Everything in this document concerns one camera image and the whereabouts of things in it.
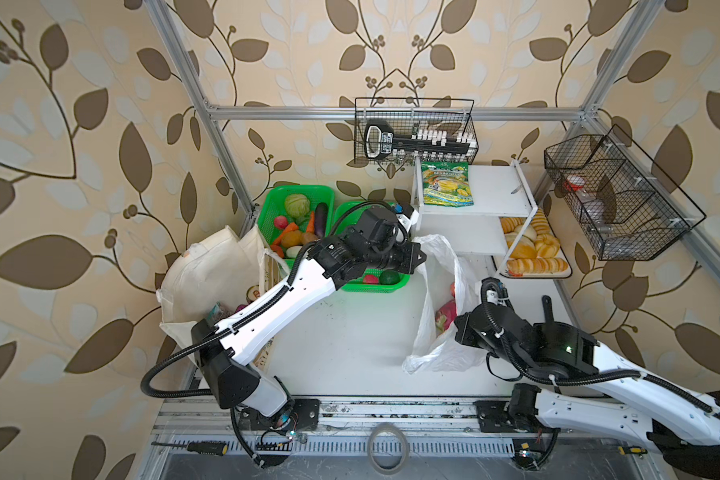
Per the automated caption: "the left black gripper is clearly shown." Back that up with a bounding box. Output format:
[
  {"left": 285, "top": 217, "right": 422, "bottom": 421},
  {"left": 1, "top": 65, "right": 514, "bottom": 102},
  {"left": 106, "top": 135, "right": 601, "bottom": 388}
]
[{"left": 361, "top": 236, "right": 430, "bottom": 273}]

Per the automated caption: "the pink dragon fruit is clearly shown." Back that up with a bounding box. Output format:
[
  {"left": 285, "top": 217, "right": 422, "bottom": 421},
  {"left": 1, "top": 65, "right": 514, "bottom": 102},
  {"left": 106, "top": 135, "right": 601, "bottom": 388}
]
[{"left": 435, "top": 300, "right": 458, "bottom": 335}]

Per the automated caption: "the green plastic basket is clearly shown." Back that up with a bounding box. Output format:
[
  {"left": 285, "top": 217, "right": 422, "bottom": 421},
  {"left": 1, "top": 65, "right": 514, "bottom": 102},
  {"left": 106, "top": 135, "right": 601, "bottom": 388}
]
[
  {"left": 333, "top": 201, "right": 411, "bottom": 294},
  {"left": 257, "top": 185, "right": 335, "bottom": 262}
]

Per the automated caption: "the white plastic grocery bag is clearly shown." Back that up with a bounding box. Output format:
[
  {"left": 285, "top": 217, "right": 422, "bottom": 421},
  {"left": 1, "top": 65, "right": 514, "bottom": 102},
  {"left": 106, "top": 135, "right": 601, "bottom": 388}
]
[{"left": 402, "top": 234, "right": 485, "bottom": 375}]

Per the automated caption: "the green white drink can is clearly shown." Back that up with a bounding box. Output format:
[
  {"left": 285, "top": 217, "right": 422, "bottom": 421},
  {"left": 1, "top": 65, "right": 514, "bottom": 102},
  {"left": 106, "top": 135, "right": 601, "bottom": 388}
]
[{"left": 246, "top": 285, "right": 260, "bottom": 303}]

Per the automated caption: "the cream canvas tote bag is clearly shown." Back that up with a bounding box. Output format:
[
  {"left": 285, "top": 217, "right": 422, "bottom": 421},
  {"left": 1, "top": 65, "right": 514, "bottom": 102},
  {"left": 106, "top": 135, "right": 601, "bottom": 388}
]
[{"left": 156, "top": 226, "right": 290, "bottom": 348}]

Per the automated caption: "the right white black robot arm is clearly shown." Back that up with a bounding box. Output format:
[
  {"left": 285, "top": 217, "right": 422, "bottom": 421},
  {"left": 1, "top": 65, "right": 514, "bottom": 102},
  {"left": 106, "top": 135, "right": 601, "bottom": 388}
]
[{"left": 454, "top": 277, "right": 720, "bottom": 479}]

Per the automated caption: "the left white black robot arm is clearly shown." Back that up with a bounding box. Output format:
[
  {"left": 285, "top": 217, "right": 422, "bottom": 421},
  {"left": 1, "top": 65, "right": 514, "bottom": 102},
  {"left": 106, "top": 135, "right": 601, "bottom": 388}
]
[{"left": 140, "top": 201, "right": 426, "bottom": 426}]

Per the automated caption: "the dark green avocado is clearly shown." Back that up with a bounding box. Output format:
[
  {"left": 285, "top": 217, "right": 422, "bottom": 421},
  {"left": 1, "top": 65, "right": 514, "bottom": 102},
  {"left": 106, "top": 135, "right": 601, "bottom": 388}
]
[{"left": 378, "top": 270, "right": 401, "bottom": 285}]

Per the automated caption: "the yellow green snack bag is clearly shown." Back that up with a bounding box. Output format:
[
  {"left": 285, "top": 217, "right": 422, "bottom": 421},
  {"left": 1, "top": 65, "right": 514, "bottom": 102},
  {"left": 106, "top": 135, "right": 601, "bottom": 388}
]
[{"left": 421, "top": 161, "right": 474, "bottom": 208}]

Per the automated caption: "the tray of bread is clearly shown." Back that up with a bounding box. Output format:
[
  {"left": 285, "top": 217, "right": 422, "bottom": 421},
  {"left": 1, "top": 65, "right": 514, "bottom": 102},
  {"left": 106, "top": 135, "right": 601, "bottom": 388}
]
[{"left": 493, "top": 210, "right": 572, "bottom": 279}]

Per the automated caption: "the dark purple eggplant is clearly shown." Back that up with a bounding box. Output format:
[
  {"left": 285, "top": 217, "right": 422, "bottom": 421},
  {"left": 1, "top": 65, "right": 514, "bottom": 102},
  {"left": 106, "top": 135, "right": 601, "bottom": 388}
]
[{"left": 312, "top": 202, "right": 329, "bottom": 238}]

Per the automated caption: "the white two-tier shelf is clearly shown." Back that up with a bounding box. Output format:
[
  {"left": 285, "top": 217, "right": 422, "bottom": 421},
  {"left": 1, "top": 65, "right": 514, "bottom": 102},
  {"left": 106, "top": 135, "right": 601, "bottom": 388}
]
[{"left": 412, "top": 160, "right": 538, "bottom": 272}]

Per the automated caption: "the green cabbage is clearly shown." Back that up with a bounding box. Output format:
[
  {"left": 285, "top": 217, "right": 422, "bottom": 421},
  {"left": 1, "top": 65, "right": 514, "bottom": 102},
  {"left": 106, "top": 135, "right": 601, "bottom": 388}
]
[{"left": 283, "top": 193, "right": 311, "bottom": 221}]

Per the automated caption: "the roll of clear tape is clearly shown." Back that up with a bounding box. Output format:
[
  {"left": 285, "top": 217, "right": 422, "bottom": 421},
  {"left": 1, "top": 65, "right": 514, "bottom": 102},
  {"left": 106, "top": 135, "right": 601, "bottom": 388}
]
[{"left": 365, "top": 423, "right": 411, "bottom": 476}]

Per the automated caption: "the right yellow black screwdriver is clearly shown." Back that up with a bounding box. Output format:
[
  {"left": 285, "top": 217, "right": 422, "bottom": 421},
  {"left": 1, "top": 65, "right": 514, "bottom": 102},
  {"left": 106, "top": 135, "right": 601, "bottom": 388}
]
[{"left": 618, "top": 446, "right": 647, "bottom": 457}]

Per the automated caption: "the yellow black screwdriver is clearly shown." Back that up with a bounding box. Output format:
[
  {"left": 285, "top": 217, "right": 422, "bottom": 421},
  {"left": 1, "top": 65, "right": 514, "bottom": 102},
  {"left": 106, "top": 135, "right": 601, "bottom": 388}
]
[
  {"left": 618, "top": 446, "right": 647, "bottom": 457},
  {"left": 151, "top": 440, "right": 229, "bottom": 456}
]

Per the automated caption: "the left yellow black screwdriver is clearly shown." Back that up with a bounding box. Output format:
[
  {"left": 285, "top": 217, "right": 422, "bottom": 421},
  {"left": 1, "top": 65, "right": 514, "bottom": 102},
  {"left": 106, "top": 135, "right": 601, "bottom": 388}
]
[{"left": 151, "top": 440, "right": 229, "bottom": 456}]

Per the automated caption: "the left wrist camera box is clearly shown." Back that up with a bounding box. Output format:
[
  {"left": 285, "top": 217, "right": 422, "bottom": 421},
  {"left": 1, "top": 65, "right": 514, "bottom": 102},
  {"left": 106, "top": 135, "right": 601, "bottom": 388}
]
[{"left": 394, "top": 203, "right": 420, "bottom": 234}]

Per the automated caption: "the green handled tool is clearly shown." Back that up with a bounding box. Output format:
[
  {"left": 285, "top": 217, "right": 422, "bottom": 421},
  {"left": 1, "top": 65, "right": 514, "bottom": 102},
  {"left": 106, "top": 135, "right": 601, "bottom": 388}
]
[{"left": 541, "top": 295, "right": 555, "bottom": 324}]

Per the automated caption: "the back black wire basket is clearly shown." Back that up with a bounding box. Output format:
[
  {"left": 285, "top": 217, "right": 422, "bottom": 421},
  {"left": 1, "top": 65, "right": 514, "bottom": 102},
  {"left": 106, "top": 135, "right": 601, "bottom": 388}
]
[{"left": 354, "top": 96, "right": 479, "bottom": 166}]

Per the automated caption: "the black wire basket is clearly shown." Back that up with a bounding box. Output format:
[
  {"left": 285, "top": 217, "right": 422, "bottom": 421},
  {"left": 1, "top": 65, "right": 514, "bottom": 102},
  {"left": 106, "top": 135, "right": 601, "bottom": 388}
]
[
  {"left": 544, "top": 124, "right": 707, "bottom": 261},
  {"left": 354, "top": 96, "right": 479, "bottom": 166}
]

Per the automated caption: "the right black wire basket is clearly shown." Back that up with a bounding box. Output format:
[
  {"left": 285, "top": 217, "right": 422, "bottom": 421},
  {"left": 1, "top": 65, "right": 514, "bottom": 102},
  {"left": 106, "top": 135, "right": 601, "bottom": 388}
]
[{"left": 544, "top": 124, "right": 707, "bottom": 261}]

